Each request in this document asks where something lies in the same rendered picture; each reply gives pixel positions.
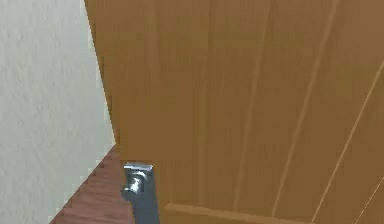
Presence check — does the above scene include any brown wooden room door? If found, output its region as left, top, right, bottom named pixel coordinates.
left=83, top=0, right=384, bottom=224

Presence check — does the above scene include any silver metal door handle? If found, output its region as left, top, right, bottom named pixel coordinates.
left=120, top=161, right=161, bottom=224

